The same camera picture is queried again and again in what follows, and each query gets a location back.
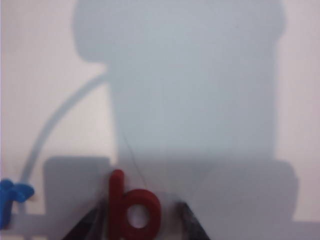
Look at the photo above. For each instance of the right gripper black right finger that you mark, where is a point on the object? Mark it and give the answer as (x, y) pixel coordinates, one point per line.
(192, 225)

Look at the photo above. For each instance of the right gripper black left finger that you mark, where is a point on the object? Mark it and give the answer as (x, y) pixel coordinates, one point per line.
(95, 225)

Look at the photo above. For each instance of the red letter b magnet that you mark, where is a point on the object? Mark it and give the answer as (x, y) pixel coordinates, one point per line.
(117, 200)

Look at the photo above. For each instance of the light blue letter r magnet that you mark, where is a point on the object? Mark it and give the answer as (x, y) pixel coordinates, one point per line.
(7, 195)

